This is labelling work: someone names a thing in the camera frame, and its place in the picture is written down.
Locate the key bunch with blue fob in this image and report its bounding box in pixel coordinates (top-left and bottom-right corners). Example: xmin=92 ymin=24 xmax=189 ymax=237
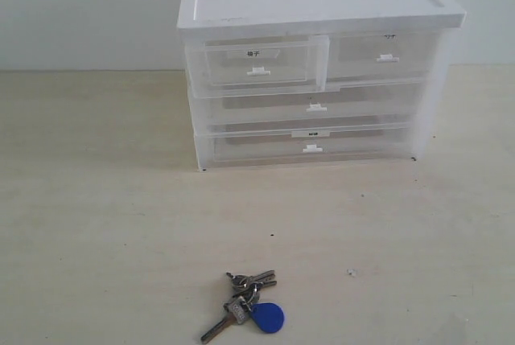
xmin=200 ymin=270 xmax=286 ymax=344

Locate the white translucent drawer cabinet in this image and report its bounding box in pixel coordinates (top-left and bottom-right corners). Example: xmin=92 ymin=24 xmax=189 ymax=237
xmin=177 ymin=0 xmax=466 ymax=158

